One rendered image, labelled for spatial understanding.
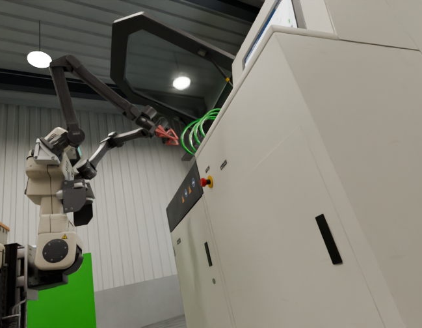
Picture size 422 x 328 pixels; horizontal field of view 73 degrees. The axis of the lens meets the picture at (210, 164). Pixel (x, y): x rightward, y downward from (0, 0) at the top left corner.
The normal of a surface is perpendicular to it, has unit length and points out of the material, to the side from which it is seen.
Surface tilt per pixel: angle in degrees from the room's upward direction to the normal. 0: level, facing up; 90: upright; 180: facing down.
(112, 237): 90
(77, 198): 90
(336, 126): 90
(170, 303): 90
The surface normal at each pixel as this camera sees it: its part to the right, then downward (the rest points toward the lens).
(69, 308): 0.57, -0.45
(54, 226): 0.22, -0.44
